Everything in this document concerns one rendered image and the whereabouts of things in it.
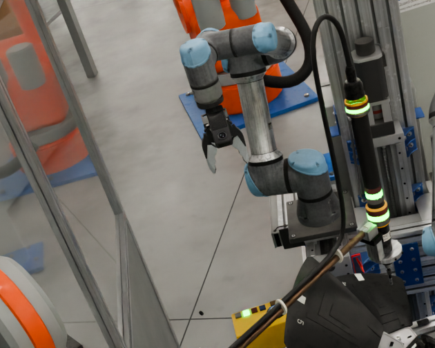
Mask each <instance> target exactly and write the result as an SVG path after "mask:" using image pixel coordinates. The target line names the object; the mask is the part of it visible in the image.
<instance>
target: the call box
mask: <svg viewBox="0 0 435 348"><path fill-rule="evenodd" d="M264 305H265V307H266V310H264V311H260V309H259V306H257V309H258V312H257V313H251V309H252V308H251V309H249V313H250V315H247V316H244V315H243V311H240V312H241V315H242V317H241V318H237V319H236V318H235V314H234V313H233V314H232V315H231V317H232V321H233V326H234V329H235V334H236V338H237V339H238V338H239V337H240V336H241V335H242V334H243V333H245V332H246V331H247V330H248V329H249V328H250V327H251V326H253V325H254V324H255V323H256V322H257V321H258V320H259V319H261V317H263V315H264V314H265V313H266V312H268V311H269V307H271V305H270V302H269V303H266V304H264ZM286 317H287V314H285V315H281V316H280V317H278V318H277V319H276V320H275V321H274V322H273V323H272V324H271V325H270V326H269V327H267V328H266V329H265V330H264V331H263V332H262V333H261V334H260V335H259V336H258V337H257V338H256V339H255V340H254V341H253V342H252V343H251V344H250V345H249V346H247V347H246V348H283V347H286V345H285V344H284V329H285V322H286Z"/></svg>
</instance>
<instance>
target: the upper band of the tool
mask: <svg viewBox="0 0 435 348"><path fill-rule="evenodd" d="M367 100H368V98H367V96H366V95H365V96H364V97H363V98H361V99H357V100H353V101H350V100H347V99H345V105H346V106H351V107H354V106H360V105H363V104H364V103H366V102H367ZM359 102H360V103H359Z"/></svg>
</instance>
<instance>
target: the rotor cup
mask: <svg viewBox="0 0 435 348"><path fill-rule="evenodd" d="M415 343H416V347H415V348H435V339H434V338H432V337H431V336H428V335H425V334H419V335H417V336H416V337H415V338H414V339H413V340H412V341H411V342H410V343H409V344H408V346H406V348H412V347H413V346H414V344H415Z"/></svg>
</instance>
